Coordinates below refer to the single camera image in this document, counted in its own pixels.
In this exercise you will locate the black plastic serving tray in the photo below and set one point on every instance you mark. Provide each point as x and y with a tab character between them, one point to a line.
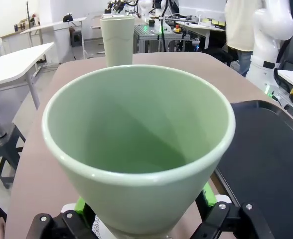
261	154

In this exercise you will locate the pale green plastic cup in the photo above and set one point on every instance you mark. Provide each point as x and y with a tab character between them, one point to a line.
116	42
136	199

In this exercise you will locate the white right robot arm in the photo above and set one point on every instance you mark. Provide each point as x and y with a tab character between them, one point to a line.
268	25

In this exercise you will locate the white desk with metal legs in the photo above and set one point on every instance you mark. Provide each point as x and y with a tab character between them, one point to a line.
49	25

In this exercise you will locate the white scalloped paper coaster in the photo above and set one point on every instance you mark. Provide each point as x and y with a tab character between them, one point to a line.
98	229

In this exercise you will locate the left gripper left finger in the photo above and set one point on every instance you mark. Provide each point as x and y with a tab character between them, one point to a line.
69	224

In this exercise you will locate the person in cream shirt jeans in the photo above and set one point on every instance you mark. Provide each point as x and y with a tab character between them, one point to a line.
238	25

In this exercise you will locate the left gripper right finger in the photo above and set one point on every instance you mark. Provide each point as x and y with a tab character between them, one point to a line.
218	216

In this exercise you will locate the aluminium frame workbench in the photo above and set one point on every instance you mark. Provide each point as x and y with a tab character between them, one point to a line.
146	37

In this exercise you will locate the black stool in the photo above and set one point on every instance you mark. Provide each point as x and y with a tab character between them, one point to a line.
9	149

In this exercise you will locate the small dark stool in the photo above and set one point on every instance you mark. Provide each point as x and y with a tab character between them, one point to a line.
76	37

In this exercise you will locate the white height-adjustable table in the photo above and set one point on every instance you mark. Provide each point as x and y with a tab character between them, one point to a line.
12	64

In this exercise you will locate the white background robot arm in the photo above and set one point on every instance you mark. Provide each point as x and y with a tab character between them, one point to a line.
146	10

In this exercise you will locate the black office chair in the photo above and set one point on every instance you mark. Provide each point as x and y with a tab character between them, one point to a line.
218	53

